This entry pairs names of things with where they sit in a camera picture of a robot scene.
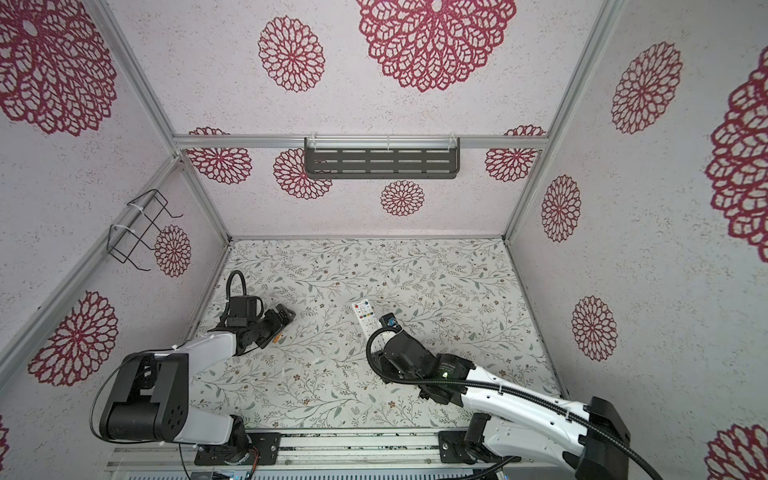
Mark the white remote control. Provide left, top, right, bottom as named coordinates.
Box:
left=349, top=298, right=382, bottom=349

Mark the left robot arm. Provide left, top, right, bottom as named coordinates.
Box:
left=91, top=304, right=296, bottom=456

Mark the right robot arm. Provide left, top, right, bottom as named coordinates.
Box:
left=366, top=327, right=661, bottom=479

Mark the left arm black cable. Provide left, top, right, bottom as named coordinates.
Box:
left=224, top=269, right=265, bottom=328

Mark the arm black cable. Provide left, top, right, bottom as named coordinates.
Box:
left=365, top=326, right=664, bottom=480
left=224, top=269, right=265, bottom=328

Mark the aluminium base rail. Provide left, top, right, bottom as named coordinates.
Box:
left=102, top=428, right=490, bottom=479

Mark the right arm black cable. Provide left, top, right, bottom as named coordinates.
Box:
left=365, top=326, right=664, bottom=480

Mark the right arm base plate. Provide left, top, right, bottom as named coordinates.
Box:
left=437, top=430, right=502, bottom=465

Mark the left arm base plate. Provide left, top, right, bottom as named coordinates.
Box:
left=194, top=432, right=282, bottom=466

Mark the black wire wall rack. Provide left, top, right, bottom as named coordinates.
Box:
left=105, top=189, right=182, bottom=272

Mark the dark grey wall shelf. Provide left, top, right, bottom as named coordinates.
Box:
left=303, top=137, right=461, bottom=180

